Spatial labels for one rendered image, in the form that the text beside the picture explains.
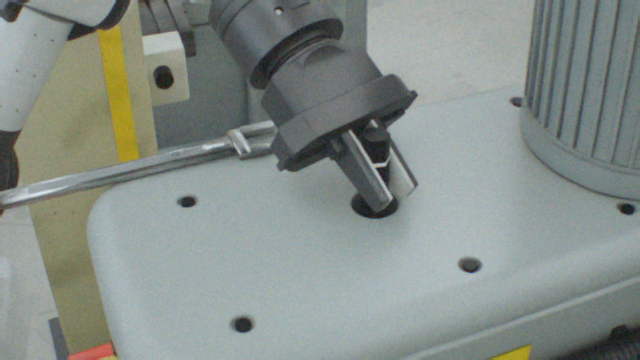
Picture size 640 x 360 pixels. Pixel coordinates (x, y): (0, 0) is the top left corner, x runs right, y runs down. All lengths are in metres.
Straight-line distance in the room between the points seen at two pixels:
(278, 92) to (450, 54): 4.15
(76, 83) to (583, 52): 2.00
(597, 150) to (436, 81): 3.85
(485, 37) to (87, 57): 2.93
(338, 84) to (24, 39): 0.42
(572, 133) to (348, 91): 0.18
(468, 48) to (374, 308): 4.30
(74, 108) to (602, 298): 2.05
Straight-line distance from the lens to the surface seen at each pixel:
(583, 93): 0.71
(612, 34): 0.68
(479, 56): 4.82
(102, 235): 0.71
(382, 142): 0.67
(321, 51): 0.69
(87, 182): 0.75
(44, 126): 2.61
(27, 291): 1.12
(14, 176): 1.11
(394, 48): 4.85
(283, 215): 0.70
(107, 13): 0.97
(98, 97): 2.59
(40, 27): 0.99
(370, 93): 0.69
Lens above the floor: 2.33
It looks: 37 degrees down
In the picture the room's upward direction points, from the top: 1 degrees counter-clockwise
